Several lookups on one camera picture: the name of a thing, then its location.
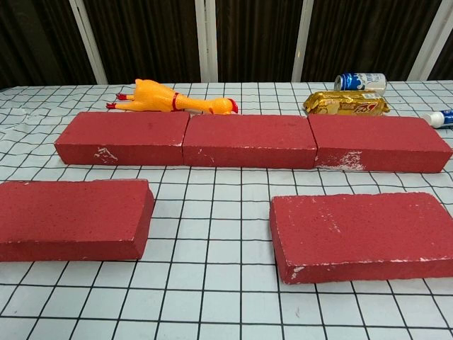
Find white partition frame post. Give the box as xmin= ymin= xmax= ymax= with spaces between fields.
xmin=195 ymin=0 xmax=219 ymax=83
xmin=406 ymin=0 xmax=453 ymax=81
xmin=291 ymin=0 xmax=315 ymax=82
xmin=69 ymin=0 xmax=108 ymax=85

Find blue white drink can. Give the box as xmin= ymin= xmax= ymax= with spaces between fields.
xmin=334 ymin=72 xmax=387 ymax=96

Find blue white toothpaste tube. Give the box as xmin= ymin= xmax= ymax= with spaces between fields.
xmin=427 ymin=109 xmax=453 ymax=129

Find white black checked tablecloth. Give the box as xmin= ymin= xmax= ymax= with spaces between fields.
xmin=0 ymin=81 xmax=453 ymax=340

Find red foam brick white scuffs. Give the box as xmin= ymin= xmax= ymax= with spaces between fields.
xmin=269 ymin=192 xmax=453 ymax=285

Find yellow rubber chicken toy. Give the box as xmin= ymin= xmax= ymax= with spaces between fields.
xmin=106 ymin=79 xmax=239 ymax=116

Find gold biscuit packet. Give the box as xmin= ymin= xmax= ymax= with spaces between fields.
xmin=303 ymin=90 xmax=391 ymax=116

